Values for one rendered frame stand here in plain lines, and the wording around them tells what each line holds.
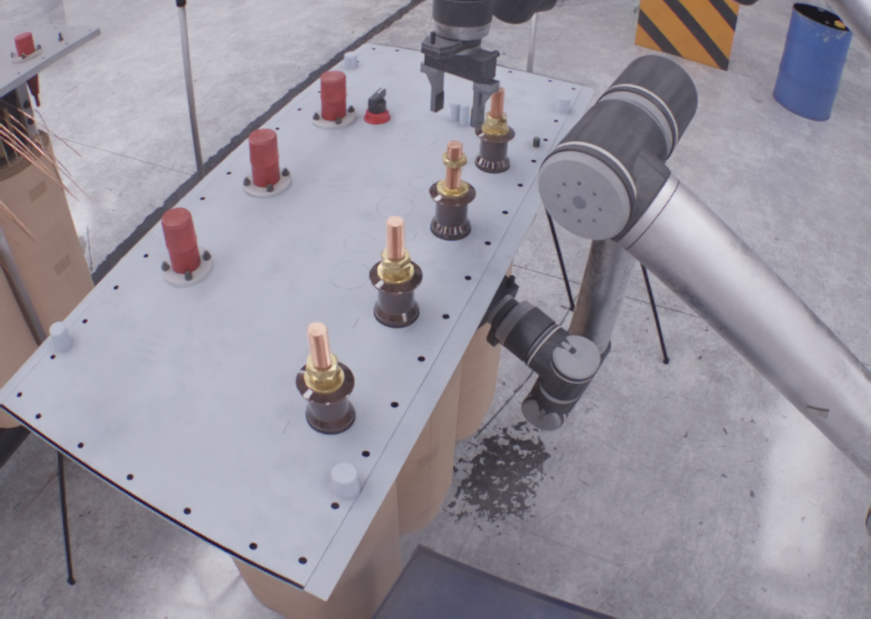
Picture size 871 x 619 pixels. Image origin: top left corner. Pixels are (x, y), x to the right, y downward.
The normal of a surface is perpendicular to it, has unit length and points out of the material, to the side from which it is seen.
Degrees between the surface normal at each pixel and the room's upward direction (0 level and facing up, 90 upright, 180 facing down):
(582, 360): 13
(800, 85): 90
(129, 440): 0
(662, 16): 90
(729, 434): 0
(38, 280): 90
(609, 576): 0
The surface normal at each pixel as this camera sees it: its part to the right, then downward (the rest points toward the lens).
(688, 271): -0.43, 0.44
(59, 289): 0.76, 0.44
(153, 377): 0.04, -0.77
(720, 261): -0.04, -0.05
